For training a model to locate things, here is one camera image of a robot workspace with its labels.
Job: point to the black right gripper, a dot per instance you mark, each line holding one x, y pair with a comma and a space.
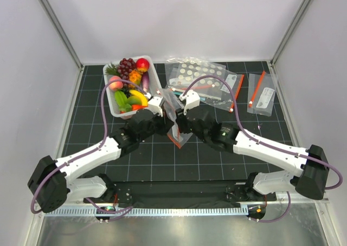
181, 120

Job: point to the left aluminium frame post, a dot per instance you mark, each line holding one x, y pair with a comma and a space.
60, 31

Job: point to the orange toy carrot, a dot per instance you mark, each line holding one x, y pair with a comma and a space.
137, 107

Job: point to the yellow green toy mango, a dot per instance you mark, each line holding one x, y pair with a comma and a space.
137, 98

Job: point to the green toy pepper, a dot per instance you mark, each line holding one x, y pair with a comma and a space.
121, 100

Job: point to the slotted metal cable duct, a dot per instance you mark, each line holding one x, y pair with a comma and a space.
86, 211

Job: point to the zip bag with dotted sheet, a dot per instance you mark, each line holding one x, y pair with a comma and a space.
181, 72

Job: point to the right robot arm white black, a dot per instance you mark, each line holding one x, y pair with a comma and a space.
302, 170

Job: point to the red yellow toy apple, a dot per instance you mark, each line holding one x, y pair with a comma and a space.
142, 65

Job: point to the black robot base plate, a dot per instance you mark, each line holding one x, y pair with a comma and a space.
184, 194

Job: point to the orange toy pineapple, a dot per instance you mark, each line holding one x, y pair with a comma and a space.
135, 77

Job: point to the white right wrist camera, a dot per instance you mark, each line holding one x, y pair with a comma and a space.
192, 100

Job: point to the clear zip bag orange zipper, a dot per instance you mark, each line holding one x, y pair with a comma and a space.
171, 105

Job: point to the zip bag orange zipper right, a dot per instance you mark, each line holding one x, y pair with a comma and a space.
261, 93

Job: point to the aluminium frame post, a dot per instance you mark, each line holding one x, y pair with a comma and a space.
60, 31
299, 15

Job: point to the purple toy eggplant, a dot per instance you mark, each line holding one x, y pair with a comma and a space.
145, 81

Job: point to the purple toy grape bunch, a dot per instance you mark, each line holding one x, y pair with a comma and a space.
125, 68

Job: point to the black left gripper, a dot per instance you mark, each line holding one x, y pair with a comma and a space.
165, 124

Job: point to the right aluminium frame post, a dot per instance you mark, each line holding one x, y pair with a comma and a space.
299, 15

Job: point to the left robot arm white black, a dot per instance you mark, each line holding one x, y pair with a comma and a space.
57, 181

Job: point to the pink toy peach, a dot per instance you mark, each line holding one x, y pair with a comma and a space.
115, 84

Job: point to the white perforated plastic basket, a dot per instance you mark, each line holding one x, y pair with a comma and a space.
110, 70

